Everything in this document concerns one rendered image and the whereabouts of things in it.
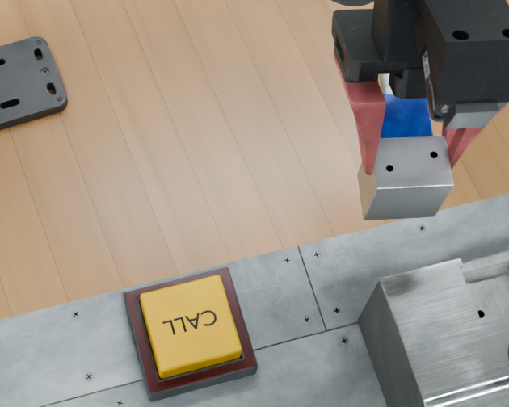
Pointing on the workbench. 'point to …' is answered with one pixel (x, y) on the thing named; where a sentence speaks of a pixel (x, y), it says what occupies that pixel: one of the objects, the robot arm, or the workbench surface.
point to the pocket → (497, 282)
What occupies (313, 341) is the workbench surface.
